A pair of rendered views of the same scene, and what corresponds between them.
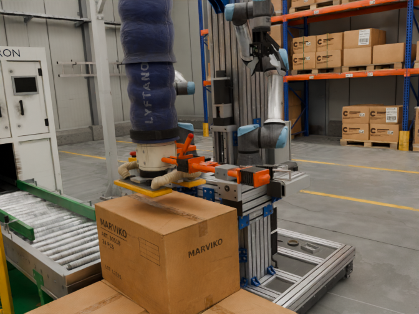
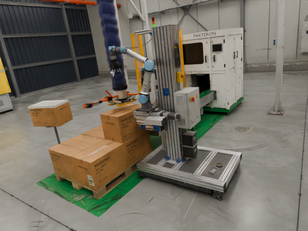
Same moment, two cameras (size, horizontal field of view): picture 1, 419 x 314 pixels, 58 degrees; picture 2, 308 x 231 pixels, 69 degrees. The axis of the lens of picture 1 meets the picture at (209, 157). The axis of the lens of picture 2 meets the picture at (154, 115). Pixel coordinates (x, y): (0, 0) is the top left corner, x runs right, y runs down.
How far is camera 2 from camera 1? 3.60 m
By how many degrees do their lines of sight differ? 80
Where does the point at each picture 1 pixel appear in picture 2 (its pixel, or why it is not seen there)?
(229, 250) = (117, 128)
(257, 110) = (166, 84)
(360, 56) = not seen: outside the picture
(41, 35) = not seen: outside the picture
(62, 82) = not seen: outside the picture
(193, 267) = (107, 126)
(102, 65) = (279, 30)
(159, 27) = (108, 57)
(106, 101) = (278, 52)
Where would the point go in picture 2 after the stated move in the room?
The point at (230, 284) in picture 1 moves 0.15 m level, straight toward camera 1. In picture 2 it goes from (118, 139) to (108, 140)
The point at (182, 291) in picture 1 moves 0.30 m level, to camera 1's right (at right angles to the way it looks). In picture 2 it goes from (106, 131) to (105, 139)
